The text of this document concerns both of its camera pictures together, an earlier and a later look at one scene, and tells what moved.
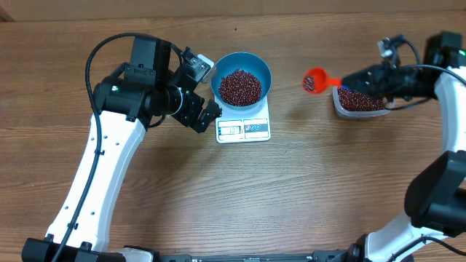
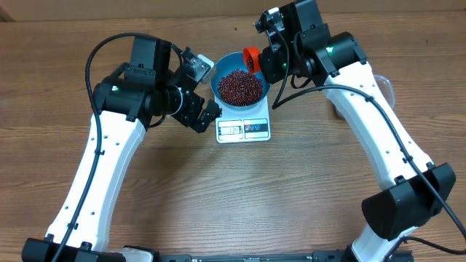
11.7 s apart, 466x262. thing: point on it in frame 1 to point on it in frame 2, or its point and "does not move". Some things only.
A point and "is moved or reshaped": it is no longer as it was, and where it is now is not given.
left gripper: [189, 117] does not move
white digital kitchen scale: [251, 124] does not move
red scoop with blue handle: [315, 81] is moved or reshaped
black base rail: [140, 255] does not move
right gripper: [379, 82] to [270, 62]
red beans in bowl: [239, 88] does not move
